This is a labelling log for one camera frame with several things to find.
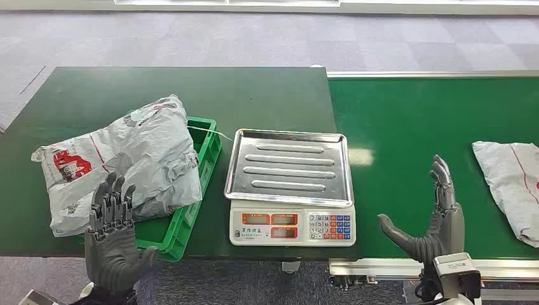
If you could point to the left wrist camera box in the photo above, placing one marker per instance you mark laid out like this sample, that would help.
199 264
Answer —
35 299

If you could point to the white electronic scale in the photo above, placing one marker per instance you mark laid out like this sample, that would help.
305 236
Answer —
252 233

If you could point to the green plastic crate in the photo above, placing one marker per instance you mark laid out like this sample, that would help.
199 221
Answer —
168 235

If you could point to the small grey courier package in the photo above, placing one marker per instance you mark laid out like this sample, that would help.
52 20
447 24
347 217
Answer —
509 185

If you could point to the steel scale tray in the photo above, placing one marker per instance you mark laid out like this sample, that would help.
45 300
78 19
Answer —
290 168

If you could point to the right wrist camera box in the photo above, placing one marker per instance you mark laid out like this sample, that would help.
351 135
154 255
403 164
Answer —
457 273

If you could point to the white baseboard strip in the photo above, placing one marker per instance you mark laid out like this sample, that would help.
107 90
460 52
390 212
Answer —
269 6

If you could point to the large grey courier package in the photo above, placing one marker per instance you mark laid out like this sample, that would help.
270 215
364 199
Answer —
143 147

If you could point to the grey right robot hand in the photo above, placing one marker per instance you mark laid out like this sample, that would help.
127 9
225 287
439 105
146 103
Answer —
448 229

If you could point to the grey table foot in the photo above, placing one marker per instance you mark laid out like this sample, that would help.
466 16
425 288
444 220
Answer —
291 267

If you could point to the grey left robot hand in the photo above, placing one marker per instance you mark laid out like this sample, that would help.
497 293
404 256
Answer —
111 257

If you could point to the thin white plastic strip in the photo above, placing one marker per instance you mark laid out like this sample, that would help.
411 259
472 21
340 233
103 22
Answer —
206 129

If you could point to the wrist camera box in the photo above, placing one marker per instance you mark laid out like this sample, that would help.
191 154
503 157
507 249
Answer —
35 299
457 273

